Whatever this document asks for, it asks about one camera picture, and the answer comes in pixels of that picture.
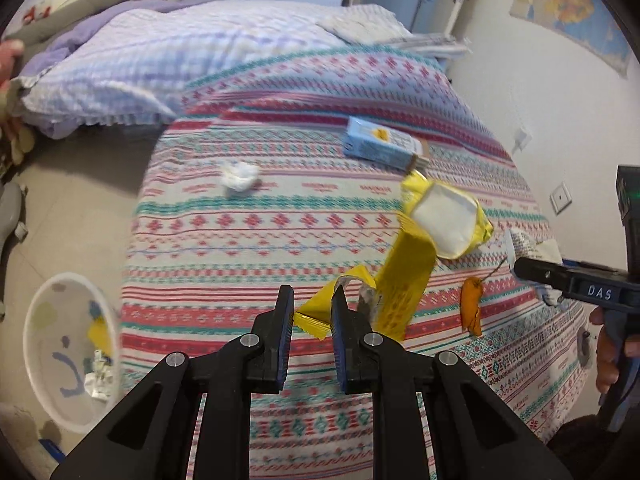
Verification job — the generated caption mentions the folded striped sheets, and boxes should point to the folded striped sheets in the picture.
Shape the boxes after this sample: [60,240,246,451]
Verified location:
[384,34,471,60]

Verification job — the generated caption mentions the white torn wrapper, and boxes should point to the white torn wrapper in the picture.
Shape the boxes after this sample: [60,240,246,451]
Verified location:
[504,228,563,307]

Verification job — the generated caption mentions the patterned knit bed cover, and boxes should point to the patterned knit bed cover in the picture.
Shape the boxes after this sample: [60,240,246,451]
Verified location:
[119,44,591,480]

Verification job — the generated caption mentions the grey headboard cushion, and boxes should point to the grey headboard cushion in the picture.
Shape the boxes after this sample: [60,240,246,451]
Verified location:
[2,0,132,46]

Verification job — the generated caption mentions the light blue milk carton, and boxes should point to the light blue milk carton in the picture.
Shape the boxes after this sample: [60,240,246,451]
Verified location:
[343,117,427,174]

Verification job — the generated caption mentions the white paper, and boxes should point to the white paper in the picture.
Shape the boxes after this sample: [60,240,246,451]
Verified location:
[84,350,114,402]

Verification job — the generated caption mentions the grey study chair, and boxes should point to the grey study chair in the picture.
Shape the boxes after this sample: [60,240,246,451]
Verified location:
[0,181,28,249]

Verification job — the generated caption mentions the pink plush toy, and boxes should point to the pink plush toy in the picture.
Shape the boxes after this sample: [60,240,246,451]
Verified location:
[0,39,36,166]

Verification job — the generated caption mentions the yellow snack bag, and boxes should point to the yellow snack bag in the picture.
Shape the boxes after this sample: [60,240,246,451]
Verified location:
[294,170,494,341]

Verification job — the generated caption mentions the orange peel scrap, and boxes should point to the orange peel scrap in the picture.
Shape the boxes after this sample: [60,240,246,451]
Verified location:
[459,258,506,337]

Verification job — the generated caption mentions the wall map poster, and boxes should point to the wall map poster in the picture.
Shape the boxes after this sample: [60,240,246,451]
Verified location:
[510,0,631,77]

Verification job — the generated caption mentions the wall socket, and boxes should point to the wall socket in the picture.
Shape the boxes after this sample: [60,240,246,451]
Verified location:
[549,182,573,214]

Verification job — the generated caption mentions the small white tissue ball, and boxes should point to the small white tissue ball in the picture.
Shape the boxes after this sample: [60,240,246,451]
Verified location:
[220,162,260,195]

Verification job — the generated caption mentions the person right hand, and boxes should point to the person right hand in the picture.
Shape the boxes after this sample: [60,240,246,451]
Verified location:
[596,327,640,393]

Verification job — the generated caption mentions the white patterned trash bin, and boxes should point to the white patterned trash bin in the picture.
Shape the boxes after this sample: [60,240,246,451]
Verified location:
[23,272,122,434]

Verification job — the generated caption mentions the blue checkered duvet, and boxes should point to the blue checkered duvet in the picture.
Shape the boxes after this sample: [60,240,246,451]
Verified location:
[12,0,417,140]

